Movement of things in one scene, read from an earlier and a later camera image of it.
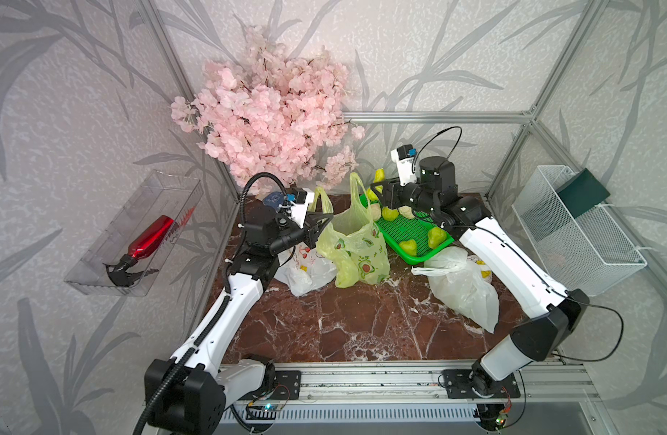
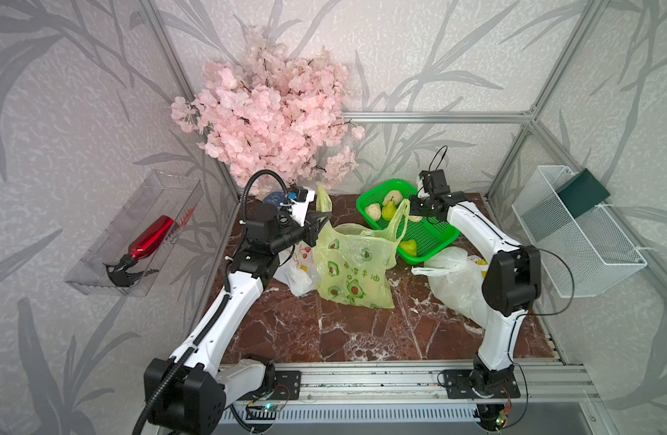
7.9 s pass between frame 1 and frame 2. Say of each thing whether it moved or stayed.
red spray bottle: stayed
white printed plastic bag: stayed
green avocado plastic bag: moved
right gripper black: moved
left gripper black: stayed
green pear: stayed
